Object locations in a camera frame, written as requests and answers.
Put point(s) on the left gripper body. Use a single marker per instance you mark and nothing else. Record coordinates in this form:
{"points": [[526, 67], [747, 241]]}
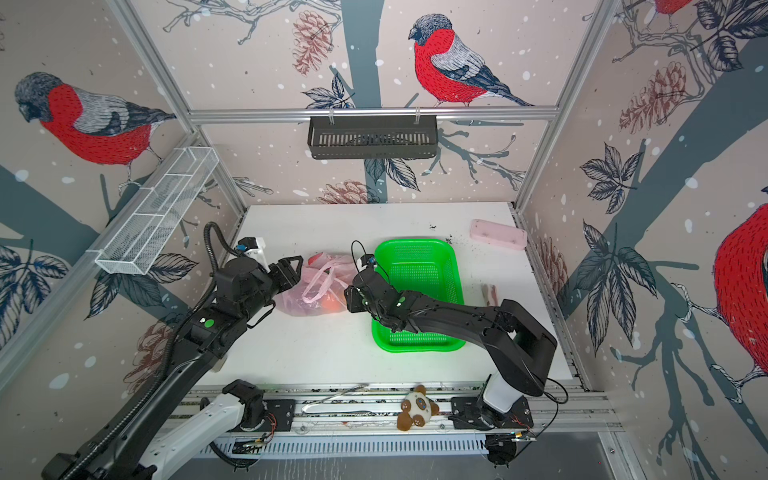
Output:
{"points": [[266, 291]]}

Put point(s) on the pink rectangular box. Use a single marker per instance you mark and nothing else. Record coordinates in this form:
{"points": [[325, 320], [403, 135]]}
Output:
{"points": [[497, 234]]}

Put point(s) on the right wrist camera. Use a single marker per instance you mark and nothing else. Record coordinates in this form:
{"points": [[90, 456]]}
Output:
{"points": [[366, 262]]}

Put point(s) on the plush panda toy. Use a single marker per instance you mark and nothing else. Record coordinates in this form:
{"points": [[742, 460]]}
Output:
{"points": [[417, 409]]}

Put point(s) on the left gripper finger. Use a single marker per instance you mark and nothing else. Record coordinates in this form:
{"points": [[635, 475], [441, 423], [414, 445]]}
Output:
{"points": [[292, 262], [285, 279]]}

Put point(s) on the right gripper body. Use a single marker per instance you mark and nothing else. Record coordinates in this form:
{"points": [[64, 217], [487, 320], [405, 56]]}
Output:
{"points": [[361, 301]]}

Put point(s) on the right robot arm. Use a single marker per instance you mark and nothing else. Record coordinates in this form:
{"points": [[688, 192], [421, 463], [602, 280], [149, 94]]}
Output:
{"points": [[521, 348]]}

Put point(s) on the white mesh wall shelf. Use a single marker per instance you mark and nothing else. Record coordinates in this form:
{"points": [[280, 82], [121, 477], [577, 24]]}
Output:
{"points": [[141, 238]]}

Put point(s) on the green plastic basket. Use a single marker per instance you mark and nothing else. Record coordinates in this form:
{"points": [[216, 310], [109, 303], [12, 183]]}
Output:
{"points": [[428, 266]]}

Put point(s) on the pink plastic bag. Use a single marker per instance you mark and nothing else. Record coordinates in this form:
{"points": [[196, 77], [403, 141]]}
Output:
{"points": [[320, 291]]}

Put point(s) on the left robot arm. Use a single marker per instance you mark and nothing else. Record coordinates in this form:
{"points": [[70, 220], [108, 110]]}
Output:
{"points": [[195, 346]]}

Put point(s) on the black hanging wire basket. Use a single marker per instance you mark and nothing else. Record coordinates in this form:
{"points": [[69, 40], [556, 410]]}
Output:
{"points": [[373, 137]]}

